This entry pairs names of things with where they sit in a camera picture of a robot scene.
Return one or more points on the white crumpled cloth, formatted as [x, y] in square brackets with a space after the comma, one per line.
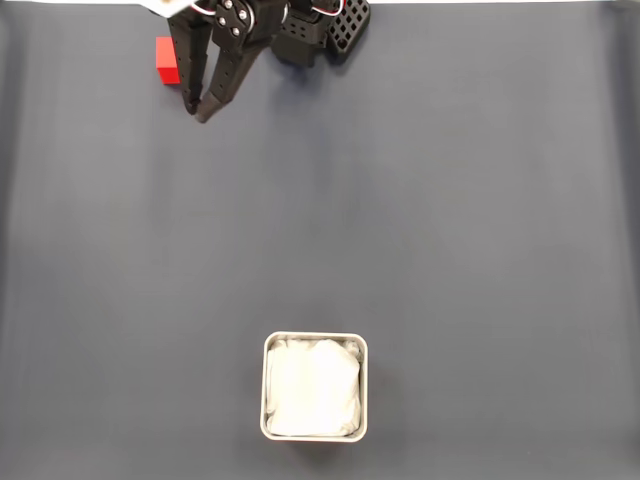
[315, 385]

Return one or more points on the square metal box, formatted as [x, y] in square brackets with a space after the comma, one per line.
[364, 390]

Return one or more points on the camera board on white mount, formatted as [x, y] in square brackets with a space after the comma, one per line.
[165, 5]

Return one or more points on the red cube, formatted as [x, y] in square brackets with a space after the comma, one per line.
[165, 60]

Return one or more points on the dark grey table mat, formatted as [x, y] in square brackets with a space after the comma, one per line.
[450, 225]

